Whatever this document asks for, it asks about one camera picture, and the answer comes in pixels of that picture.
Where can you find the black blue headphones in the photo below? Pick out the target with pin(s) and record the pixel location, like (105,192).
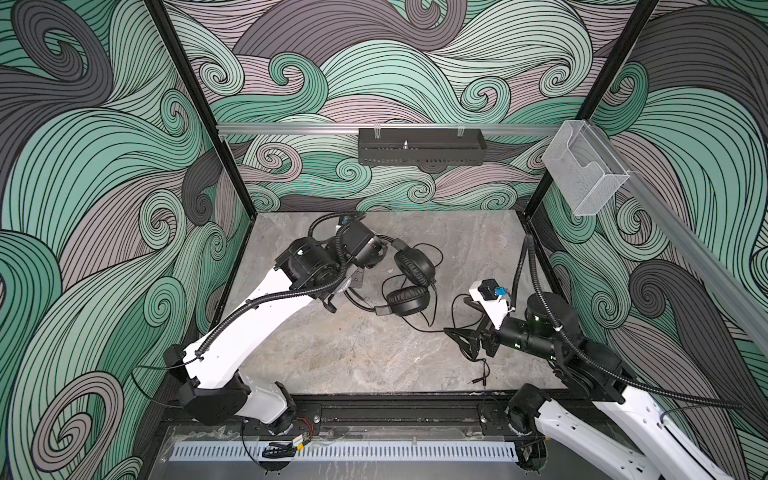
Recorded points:
(418,273)

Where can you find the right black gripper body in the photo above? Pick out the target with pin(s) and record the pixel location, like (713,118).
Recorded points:
(519,334)

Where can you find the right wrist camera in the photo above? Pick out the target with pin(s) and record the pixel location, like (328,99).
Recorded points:
(494,299)

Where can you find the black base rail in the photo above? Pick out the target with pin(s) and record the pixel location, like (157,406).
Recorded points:
(470,411)

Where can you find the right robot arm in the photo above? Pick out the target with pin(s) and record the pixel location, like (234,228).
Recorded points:
(550,330)

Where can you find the white slotted cable duct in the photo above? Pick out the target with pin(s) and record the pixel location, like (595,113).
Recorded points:
(456,451)

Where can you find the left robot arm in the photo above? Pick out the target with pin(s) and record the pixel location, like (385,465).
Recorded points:
(213,388)

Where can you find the clear plastic wall bin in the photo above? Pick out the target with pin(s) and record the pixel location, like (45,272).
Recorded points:
(585,167)

